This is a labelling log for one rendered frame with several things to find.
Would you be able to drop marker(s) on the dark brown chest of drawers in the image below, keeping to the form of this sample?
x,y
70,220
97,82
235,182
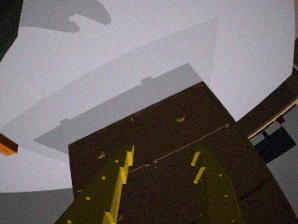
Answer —
x,y
153,166

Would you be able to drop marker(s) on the orange 9v battery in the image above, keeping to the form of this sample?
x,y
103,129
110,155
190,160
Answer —
x,y
7,146

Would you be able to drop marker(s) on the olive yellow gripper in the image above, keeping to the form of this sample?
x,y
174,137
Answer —
x,y
98,203

